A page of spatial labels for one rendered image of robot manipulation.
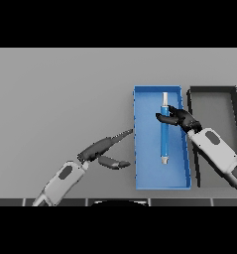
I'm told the blue pipe with pale ends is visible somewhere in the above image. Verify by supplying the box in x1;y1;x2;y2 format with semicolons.
160;91;171;165

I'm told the dark grey bin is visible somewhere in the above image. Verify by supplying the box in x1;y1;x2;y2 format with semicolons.
186;85;237;189

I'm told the blue bin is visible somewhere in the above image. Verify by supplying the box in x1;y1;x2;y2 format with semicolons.
133;85;192;191

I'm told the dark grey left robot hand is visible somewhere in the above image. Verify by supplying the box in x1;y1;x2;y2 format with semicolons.
76;128;134;171

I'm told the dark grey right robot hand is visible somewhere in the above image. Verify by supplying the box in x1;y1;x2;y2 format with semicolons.
155;104;203;134

